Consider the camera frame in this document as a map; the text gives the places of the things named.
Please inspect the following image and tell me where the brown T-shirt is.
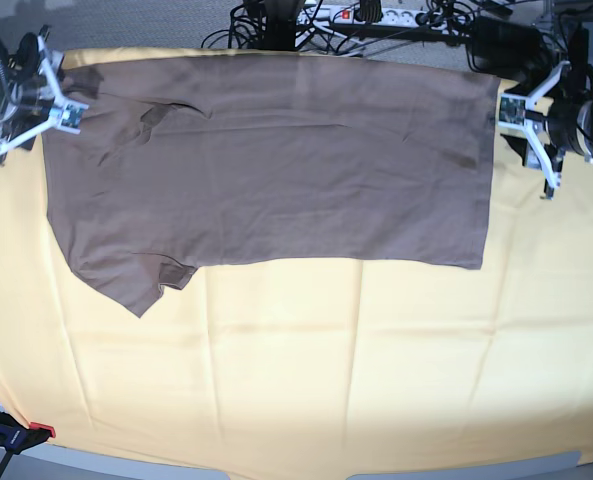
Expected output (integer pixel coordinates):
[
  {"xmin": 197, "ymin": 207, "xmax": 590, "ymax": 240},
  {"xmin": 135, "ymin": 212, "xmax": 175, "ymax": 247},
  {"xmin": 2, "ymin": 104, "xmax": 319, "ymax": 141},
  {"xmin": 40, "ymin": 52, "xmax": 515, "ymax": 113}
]
[{"xmin": 42, "ymin": 54, "xmax": 499, "ymax": 316}]

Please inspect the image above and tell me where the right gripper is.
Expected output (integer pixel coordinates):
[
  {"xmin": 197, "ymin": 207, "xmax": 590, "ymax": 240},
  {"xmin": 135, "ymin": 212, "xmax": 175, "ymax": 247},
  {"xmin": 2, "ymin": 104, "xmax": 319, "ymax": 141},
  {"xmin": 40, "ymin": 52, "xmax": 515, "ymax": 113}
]
[{"xmin": 0, "ymin": 32, "xmax": 71, "ymax": 166}]

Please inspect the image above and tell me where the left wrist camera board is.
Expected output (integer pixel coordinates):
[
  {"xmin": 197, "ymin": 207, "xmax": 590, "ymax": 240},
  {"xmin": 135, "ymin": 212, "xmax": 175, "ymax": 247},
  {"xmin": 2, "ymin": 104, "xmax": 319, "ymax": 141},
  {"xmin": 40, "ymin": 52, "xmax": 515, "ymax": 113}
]
[{"xmin": 498, "ymin": 94, "xmax": 526, "ymax": 128}]

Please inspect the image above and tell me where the white power strip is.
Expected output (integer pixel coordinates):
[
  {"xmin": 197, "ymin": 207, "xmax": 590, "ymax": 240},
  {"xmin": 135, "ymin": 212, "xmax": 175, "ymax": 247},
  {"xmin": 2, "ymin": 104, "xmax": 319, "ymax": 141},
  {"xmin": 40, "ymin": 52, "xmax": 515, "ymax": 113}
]
[{"xmin": 297, "ymin": 4, "xmax": 425, "ymax": 28}]

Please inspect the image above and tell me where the yellow table cloth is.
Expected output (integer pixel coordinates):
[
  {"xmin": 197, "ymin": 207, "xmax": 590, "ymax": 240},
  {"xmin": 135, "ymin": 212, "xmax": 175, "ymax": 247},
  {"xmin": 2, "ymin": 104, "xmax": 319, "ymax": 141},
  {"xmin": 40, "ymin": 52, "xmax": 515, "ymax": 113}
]
[{"xmin": 0, "ymin": 47, "xmax": 593, "ymax": 480}]

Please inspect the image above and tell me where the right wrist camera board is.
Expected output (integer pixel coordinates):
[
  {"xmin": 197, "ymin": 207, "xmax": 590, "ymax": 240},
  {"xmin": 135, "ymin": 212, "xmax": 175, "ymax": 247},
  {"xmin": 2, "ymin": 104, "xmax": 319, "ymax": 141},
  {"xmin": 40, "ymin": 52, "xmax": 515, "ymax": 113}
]
[{"xmin": 50, "ymin": 100, "xmax": 89, "ymax": 134}]

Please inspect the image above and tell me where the black computer tower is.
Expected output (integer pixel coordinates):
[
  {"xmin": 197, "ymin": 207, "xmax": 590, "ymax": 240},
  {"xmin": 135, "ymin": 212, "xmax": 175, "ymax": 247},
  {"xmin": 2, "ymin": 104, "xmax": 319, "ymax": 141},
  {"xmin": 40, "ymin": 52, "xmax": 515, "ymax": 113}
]
[{"xmin": 568, "ymin": 24, "xmax": 589, "ymax": 95}]

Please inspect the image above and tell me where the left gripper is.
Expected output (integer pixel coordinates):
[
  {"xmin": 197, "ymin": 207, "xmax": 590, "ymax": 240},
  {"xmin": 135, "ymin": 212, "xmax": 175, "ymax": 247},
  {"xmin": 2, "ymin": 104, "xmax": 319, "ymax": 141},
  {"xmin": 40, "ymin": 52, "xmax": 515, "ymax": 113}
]
[{"xmin": 505, "ymin": 61, "xmax": 593, "ymax": 200}]

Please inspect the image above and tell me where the blue and red clamp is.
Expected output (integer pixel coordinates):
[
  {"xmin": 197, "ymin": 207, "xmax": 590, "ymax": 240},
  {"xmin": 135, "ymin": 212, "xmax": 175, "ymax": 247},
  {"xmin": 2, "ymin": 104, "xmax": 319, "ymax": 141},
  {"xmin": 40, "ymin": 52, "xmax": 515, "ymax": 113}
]
[{"xmin": 0, "ymin": 411, "xmax": 56, "ymax": 479}]

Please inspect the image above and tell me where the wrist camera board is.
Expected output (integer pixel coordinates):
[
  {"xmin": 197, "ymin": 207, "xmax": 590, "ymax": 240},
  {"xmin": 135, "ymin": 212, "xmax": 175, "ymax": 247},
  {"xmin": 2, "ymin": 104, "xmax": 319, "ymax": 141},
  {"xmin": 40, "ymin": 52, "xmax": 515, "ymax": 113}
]
[
  {"xmin": 50, "ymin": 100, "xmax": 89, "ymax": 134},
  {"xmin": 498, "ymin": 94, "xmax": 526, "ymax": 128}
]

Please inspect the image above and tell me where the black power adapter brick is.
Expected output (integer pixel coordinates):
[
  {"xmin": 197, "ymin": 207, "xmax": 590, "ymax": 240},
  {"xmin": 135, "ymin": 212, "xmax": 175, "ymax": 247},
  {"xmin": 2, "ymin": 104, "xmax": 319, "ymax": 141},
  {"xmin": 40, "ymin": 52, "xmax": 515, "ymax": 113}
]
[{"xmin": 469, "ymin": 16, "xmax": 542, "ymax": 57}]

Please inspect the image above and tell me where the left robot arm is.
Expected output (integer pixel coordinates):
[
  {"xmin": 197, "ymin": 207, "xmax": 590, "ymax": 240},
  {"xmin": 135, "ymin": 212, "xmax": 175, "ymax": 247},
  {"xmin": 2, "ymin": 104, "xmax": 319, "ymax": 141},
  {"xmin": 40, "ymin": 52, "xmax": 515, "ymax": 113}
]
[{"xmin": 497, "ymin": 60, "xmax": 593, "ymax": 200}]

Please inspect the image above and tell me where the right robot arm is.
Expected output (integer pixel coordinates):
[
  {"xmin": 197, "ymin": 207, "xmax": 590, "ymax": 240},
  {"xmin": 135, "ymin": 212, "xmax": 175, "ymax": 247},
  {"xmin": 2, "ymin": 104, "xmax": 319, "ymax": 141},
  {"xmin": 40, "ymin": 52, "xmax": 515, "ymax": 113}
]
[{"xmin": 0, "ymin": 25, "xmax": 88, "ymax": 166}]

